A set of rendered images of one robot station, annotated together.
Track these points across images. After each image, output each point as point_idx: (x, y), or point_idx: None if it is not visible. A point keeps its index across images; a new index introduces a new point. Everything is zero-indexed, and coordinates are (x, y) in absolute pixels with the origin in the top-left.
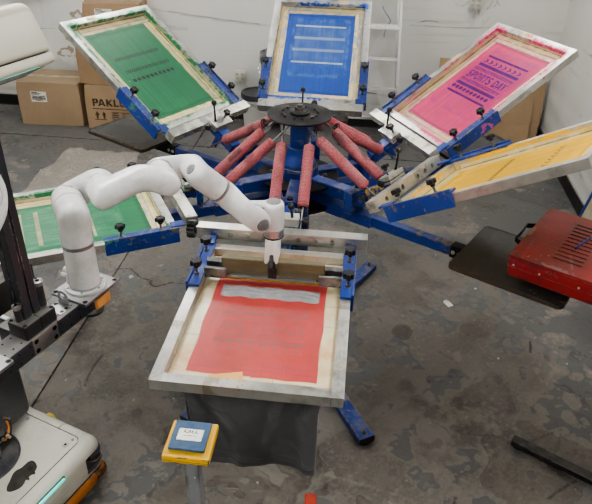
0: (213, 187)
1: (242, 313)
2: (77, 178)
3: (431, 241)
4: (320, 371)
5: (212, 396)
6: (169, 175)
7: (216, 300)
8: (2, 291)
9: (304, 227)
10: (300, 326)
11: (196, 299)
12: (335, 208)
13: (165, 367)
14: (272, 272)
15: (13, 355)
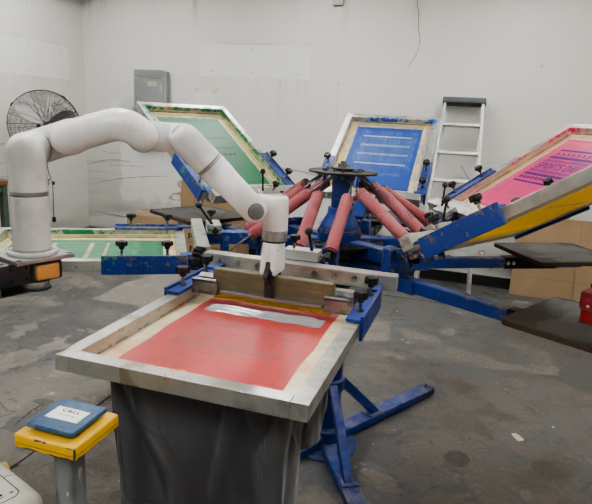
0: (198, 152)
1: (219, 325)
2: (48, 125)
3: (483, 305)
4: (292, 383)
5: (145, 406)
6: (143, 120)
7: (195, 312)
8: None
9: None
10: (286, 342)
11: (171, 307)
12: None
13: (86, 347)
14: (269, 288)
15: None
